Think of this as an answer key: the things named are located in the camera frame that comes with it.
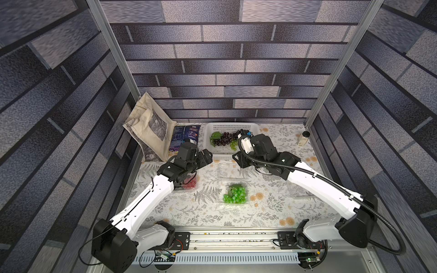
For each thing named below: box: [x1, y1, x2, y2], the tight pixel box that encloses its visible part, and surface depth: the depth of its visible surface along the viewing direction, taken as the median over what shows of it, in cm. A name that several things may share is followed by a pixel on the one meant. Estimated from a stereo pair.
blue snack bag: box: [168, 125, 201, 153], surface depth 112 cm
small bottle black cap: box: [297, 130, 311, 147], surface depth 106 cm
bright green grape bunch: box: [223, 186, 247, 205], surface depth 84 cm
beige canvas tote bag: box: [122, 91, 177, 163], surface depth 96 cm
